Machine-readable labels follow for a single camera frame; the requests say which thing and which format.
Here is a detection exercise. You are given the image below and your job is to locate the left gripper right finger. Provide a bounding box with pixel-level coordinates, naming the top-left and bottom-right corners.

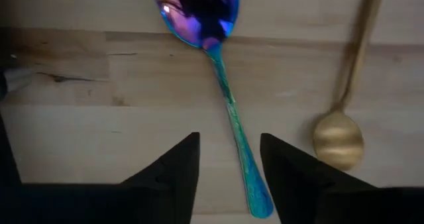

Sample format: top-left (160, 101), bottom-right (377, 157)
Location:
top-left (260, 133), bottom-right (376, 224)

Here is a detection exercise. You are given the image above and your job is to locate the gold spoon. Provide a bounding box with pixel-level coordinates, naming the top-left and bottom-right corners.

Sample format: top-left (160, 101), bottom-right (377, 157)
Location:
top-left (313, 0), bottom-right (385, 171)

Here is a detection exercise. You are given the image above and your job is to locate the iridescent rainbow spoon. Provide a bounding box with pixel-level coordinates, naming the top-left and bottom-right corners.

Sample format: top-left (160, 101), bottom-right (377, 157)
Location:
top-left (152, 0), bottom-right (275, 219)

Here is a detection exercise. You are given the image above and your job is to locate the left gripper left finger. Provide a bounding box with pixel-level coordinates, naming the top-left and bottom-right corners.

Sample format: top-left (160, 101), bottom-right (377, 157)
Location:
top-left (109, 132), bottom-right (201, 224)

